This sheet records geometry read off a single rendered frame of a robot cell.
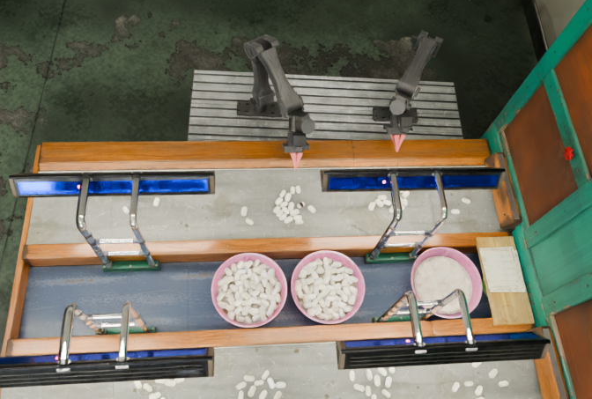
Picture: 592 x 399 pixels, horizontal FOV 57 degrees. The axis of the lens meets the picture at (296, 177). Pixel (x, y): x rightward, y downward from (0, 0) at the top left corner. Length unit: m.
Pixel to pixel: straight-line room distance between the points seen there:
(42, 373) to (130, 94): 1.99
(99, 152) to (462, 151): 1.46
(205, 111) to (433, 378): 1.38
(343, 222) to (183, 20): 1.97
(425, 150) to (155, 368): 1.36
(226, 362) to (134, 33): 2.26
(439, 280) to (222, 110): 1.13
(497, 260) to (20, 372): 1.61
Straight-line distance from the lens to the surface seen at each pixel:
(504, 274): 2.19
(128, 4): 3.76
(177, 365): 1.59
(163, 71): 3.39
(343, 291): 2.02
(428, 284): 2.12
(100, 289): 2.12
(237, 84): 2.49
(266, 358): 1.95
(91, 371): 1.63
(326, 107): 2.44
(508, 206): 2.22
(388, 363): 1.66
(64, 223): 2.17
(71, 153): 2.27
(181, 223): 2.09
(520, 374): 2.16
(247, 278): 2.02
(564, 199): 2.01
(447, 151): 2.34
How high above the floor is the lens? 2.67
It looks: 63 degrees down
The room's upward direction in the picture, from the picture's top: 11 degrees clockwise
